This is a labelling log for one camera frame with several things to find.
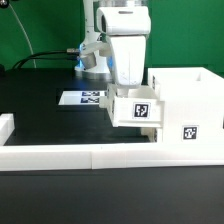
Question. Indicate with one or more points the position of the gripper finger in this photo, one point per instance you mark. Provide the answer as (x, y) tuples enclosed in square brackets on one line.
[(122, 92)]

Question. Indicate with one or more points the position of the white front drawer tray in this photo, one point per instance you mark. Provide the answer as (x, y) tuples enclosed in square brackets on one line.
[(154, 134)]

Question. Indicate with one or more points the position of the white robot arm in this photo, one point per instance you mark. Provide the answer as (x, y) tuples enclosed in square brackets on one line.
[(93, 35)]

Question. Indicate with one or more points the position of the white drawer cabinet box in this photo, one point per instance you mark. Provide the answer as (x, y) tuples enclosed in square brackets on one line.
[(193, 101)]

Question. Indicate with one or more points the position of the white U-shaped fence frame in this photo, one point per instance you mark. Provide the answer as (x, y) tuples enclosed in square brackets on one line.
[(103, 156)]

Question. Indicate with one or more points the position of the white drawer tray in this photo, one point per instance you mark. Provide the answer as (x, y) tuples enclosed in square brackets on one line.
[(141, 108), (154, 134)]

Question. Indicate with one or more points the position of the white fiducial marker sheet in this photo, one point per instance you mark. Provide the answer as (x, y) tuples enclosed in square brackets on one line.
[(81, 97)]

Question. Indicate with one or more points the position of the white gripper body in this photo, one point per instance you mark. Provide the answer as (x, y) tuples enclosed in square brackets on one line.
[(126, 30)]

